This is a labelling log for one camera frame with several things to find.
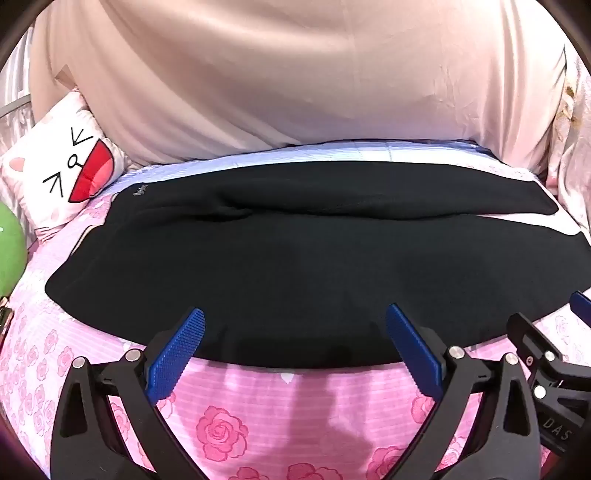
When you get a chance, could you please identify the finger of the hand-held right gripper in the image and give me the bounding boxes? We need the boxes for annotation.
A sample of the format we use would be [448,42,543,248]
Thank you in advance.
[506,313,571,370]
[570,291,591,325]

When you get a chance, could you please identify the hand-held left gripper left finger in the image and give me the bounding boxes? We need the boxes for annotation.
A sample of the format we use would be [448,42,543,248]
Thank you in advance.
[50,307,207,480]

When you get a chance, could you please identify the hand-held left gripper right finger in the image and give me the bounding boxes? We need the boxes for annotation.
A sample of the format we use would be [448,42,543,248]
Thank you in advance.
[385,303,541,480]

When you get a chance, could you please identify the black pants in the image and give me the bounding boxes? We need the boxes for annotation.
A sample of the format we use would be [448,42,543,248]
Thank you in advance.
[45,159,591,370]

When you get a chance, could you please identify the pink floral bedsheet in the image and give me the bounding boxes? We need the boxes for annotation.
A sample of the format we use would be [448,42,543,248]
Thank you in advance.
[0,138,591,480]

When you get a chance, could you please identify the pale floral curtain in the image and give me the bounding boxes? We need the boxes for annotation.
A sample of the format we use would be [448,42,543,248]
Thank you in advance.
[545,46,591,232]

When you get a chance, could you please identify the green plush toy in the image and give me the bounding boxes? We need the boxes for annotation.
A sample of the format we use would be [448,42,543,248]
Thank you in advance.
[0,202,27,296]

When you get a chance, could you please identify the white cat face pillow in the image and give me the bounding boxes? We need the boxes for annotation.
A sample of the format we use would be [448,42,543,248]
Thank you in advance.
[0,90,126,232]

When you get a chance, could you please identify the beige cloth cover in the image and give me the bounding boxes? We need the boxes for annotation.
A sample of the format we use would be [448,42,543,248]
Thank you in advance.
[28,0,573,178]

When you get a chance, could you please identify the pale striped curtain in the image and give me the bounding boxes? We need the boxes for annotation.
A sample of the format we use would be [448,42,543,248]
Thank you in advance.
[0,28,35,153]

